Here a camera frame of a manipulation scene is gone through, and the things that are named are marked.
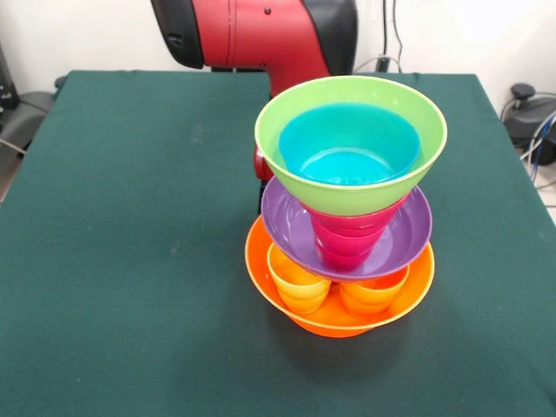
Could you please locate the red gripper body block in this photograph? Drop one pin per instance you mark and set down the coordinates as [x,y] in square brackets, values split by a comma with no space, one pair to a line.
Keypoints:
[262,167]

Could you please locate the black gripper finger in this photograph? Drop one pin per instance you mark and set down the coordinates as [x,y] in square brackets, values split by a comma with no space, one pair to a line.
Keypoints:
[262,195]

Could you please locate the purple bowl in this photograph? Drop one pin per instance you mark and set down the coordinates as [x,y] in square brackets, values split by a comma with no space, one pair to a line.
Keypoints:
[282,226]

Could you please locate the light blue bowl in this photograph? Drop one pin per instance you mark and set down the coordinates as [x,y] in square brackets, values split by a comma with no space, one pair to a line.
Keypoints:
[330,139]

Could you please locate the large orange bowl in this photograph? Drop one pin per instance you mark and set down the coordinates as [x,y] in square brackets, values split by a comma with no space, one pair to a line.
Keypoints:
[260,278]

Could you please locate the light green bowl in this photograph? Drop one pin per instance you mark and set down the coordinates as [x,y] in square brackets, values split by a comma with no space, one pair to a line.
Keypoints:
[347,200]

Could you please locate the red-pink bowl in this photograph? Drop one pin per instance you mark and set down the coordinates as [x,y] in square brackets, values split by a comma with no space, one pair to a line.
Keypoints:
[352,221]

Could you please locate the red-pink cup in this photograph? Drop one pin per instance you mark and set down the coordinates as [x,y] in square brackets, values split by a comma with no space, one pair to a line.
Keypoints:
[347,249]

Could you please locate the yellow cup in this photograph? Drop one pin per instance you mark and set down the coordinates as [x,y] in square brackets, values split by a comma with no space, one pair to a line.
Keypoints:
[302,291]

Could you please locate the orange cup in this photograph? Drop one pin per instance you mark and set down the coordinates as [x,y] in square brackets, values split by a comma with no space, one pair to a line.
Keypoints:
[369,299]

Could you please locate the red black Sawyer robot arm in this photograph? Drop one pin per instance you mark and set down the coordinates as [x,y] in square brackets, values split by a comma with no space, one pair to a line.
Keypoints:
[260,35]

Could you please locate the dark green tablecloth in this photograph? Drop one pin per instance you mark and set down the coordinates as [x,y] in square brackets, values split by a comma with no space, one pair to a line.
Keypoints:
[130,260]

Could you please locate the black metal stand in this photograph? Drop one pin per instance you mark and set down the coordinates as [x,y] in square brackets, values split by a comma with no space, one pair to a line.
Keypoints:
[6,87]

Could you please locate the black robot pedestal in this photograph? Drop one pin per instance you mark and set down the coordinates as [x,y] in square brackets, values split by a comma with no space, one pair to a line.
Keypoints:
[343,65]

